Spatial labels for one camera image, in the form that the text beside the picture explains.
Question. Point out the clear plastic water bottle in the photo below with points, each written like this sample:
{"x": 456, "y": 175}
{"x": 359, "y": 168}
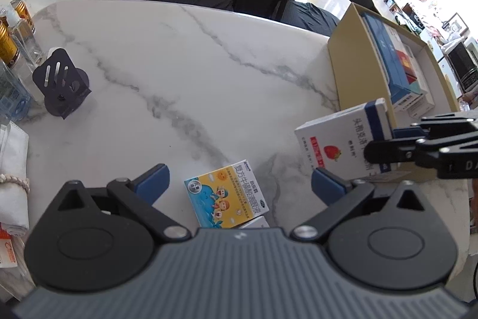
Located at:
{"x": 15, "y": 100}

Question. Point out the blue mask box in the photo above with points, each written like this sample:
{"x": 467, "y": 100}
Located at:
{"x": 397, "y": 79}

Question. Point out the orange white tissue pack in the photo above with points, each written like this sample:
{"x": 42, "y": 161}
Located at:
{"x": 7, "y": 252}

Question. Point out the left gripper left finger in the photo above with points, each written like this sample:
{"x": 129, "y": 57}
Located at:
{"x": 94, "y": 239}

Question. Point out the red white bandage box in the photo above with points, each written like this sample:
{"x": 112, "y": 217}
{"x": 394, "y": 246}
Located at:
{"x": 408, "y": 61}

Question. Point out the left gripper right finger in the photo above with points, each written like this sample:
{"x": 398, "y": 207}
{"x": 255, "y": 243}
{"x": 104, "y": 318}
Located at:
{"x": 386, "y": 239}

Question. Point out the black metal phone stand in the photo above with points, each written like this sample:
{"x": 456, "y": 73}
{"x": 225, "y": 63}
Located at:
{"x": 63, "y": 85}

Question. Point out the small white blue medicine box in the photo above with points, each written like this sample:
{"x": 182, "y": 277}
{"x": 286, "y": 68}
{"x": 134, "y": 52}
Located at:
{"x": 337, "y": 141}

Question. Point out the tan cardboard shoe box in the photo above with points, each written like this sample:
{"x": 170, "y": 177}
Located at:
{"x": 360, "y": 77}

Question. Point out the yellow orange cartoon box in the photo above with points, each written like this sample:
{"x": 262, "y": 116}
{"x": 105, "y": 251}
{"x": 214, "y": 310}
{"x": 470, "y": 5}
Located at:
{"x": 226, "y": 197}

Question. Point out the rolled white cloth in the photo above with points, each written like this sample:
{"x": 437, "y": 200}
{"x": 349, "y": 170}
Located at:
{"x": 15, "y": 186}

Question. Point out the white strawberry medicine box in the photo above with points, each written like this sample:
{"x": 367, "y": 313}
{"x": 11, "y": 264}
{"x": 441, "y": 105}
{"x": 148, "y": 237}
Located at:
{"x": 259, "y": 222}

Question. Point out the white blue tooth medicine box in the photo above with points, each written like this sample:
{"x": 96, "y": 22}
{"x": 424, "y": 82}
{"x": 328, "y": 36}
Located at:
{"x": 415, "y": 105}

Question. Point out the black microwave oven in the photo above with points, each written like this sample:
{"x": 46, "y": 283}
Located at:
{"x": 463, "y": 60}

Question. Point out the clear glass spray bottle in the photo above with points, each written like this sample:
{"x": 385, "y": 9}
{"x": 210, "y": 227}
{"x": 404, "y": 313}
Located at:
{"x": 22, "y": 35}

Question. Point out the gold drink can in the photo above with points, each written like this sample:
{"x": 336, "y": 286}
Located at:
{"x": 23, "y": 12}

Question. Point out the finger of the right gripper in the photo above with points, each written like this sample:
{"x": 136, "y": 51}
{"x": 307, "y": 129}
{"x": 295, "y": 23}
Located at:
{"x": 410, "y": 132}
{"x": 397, "y": 150}

